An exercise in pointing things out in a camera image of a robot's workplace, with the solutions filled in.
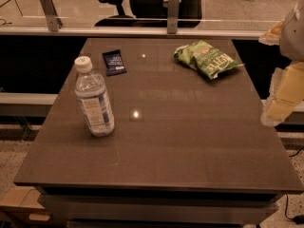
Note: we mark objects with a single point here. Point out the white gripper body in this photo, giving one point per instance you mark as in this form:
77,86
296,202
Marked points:
294,37

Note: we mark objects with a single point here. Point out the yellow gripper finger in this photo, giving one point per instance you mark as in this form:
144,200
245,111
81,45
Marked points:
286,92
272,36

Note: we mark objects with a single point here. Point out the green jalapeno chip bag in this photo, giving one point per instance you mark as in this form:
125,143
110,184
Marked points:
205,59

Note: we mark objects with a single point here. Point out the clear plastic water bottle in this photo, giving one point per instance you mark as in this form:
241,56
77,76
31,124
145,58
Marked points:
93,98

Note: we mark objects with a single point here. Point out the black office chair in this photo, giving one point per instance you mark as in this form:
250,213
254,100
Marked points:
152,13

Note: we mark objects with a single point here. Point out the dark blue snack packet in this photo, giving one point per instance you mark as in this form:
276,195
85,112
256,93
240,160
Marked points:
114,63

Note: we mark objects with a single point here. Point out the cardboard box under table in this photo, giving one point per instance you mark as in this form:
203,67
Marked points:
21,203

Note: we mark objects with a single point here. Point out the centre metal panel bracket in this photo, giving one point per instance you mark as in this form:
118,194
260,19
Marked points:
173,16

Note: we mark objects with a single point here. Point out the metal panel bracket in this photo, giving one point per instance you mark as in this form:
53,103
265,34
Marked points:
173,16
54,22

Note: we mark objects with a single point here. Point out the left metal panel bracket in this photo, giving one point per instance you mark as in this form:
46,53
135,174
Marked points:
54,22

